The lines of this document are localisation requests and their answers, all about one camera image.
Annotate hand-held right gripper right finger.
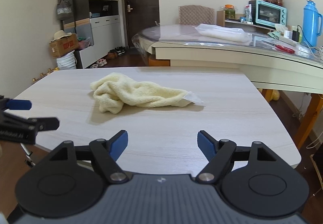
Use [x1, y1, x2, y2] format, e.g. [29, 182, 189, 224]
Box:
[195, 130, 277, 185]

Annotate white bucket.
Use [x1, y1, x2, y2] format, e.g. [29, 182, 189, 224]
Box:
[56, 50, 77, 70]

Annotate pink clothes pile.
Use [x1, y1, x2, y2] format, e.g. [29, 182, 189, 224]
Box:
[77, 37, 91, 50]

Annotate wooden shelf rack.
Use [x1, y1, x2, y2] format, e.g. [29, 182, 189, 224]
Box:
[216, 10, 275, 30]

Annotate straw hat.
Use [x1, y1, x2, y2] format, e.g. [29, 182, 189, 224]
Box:
[52, 30, 72, 43]

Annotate quilted chair back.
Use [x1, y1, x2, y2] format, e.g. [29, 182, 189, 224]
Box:
[178, 5, 215, 25]

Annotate teal toaster oven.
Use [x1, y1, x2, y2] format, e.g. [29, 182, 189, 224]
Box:
[254, 0, 288, 26]

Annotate yellow toy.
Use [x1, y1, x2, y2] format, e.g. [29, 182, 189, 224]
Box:
[267, 89, 280, 102]

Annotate white cable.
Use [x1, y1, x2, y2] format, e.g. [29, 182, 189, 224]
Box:
[301, 42, 323, 61]

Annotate cardboard box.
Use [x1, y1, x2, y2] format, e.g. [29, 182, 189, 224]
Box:
[49, 33, 79, 59]

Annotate blue thermos flask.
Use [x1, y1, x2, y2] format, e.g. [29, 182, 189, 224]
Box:
[303, 0, 323, 49]

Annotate green pickle jar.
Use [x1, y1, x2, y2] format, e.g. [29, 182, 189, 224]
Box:
[224, 4, 236, 19]

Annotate cream dining table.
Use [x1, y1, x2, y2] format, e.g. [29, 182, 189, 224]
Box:
[132, 23, 323, 149]

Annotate pale yellow towel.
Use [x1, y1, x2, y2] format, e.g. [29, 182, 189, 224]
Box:
[90, 72, 205, 114]

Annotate black charger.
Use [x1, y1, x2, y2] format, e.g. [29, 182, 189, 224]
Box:
[292, 26, 302, 43]

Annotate pale green cloth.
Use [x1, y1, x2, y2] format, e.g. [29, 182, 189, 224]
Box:
[267, 23, 288, 38]

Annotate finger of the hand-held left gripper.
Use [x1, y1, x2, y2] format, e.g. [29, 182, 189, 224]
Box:
[26, 117, 60, 132]
[0, 95, 33, 114]

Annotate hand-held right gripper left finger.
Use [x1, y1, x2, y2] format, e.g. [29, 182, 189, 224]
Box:
[49, 130, 133, 185]

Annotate clear plastic bag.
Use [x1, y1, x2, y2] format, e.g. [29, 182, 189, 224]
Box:
[194, 23, 253, 43]

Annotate grey hanging bag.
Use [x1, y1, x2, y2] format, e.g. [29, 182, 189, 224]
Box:
[56, 0, 72, 20]

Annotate orange stool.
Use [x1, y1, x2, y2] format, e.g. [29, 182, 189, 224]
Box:
[148, 55, 171, 66]

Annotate red-handled scissors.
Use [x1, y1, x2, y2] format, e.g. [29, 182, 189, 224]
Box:
[261, 40, 295, 53]

